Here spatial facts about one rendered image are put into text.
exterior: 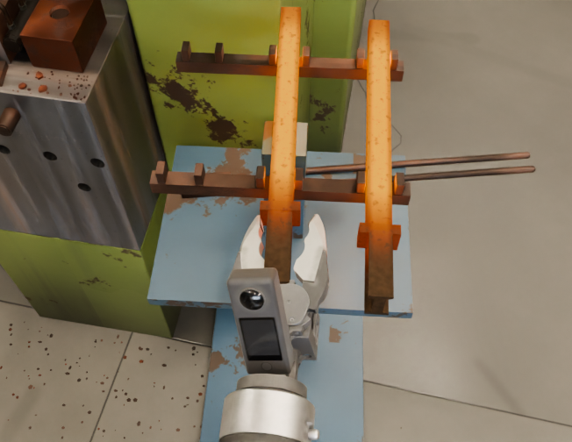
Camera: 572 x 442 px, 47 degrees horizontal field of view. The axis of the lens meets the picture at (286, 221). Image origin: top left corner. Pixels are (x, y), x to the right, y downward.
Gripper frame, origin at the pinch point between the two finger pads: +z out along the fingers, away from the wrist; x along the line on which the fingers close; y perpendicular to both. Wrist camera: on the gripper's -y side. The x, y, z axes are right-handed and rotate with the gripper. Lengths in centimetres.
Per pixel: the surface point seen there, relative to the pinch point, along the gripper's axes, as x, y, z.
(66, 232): -57, 43, 27
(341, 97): -5, 69, 87
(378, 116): 10.1, 1.0, 16.3
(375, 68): 9.6, 0.8, 24.7
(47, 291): -76, 71, 29
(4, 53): -48, 0, 33
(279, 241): -0.2, -1.1, -3.5
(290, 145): -0.3, -0.9, 10.6
